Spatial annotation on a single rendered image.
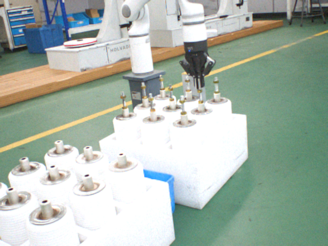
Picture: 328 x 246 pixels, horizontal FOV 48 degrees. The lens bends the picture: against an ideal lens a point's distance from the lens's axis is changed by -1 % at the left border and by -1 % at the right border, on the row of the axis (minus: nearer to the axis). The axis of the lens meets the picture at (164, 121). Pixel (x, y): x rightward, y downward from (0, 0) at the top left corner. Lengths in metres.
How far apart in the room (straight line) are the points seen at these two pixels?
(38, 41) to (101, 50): 2.46
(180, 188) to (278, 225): 0.31
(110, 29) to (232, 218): 2.74
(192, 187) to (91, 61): 2.30
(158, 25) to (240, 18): 1.25
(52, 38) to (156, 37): 2.07
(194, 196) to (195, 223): 0.09
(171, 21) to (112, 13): 0.69
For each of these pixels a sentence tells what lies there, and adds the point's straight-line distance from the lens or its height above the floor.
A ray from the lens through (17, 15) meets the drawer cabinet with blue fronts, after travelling 6.63.
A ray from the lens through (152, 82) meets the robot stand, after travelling 1.69.
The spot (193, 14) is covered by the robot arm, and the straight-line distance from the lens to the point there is 1.16.
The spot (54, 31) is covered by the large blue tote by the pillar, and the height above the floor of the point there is 0.27.
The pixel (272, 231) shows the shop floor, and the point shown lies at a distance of 1.09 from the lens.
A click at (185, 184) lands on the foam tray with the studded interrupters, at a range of 1.16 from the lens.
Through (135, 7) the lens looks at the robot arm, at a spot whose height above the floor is 0.60.
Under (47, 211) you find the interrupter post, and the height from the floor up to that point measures 0.26.
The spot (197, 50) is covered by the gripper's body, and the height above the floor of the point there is 0.46.
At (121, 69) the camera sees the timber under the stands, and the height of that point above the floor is 0.03.
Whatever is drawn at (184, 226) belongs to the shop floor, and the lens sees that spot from 1.12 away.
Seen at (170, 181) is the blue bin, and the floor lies 0.12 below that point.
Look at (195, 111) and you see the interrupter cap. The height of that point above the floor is 0.25.
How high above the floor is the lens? 0.65
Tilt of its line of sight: 19 degrees down
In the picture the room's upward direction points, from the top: 7 degrees counter-clockwise
